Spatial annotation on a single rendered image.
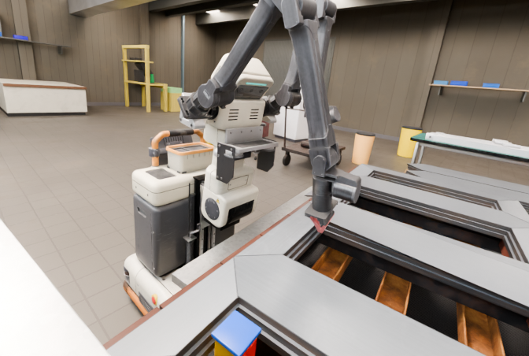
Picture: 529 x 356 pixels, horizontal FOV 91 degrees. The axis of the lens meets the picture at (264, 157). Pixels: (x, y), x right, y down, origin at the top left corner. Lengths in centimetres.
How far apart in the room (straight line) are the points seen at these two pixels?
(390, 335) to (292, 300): 19
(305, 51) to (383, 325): 61
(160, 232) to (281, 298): 89
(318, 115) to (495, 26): 821
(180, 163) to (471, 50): 809
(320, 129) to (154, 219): 93
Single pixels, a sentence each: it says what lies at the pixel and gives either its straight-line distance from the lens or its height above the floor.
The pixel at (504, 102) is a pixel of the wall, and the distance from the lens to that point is 859.
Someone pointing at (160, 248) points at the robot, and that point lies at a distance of 144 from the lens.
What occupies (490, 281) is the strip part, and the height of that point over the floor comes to 86.
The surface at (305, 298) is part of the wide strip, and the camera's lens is 63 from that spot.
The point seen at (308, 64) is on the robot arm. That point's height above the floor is 134.
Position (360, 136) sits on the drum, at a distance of 508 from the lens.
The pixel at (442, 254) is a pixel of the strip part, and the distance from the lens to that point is 95.
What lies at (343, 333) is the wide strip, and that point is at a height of 86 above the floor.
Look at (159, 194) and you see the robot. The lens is 129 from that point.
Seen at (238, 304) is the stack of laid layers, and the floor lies 85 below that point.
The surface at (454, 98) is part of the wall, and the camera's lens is 862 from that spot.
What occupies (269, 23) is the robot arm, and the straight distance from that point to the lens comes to 77.
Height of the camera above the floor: 129
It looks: 16 degrees down
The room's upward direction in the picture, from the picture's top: 6 degrees clockwise
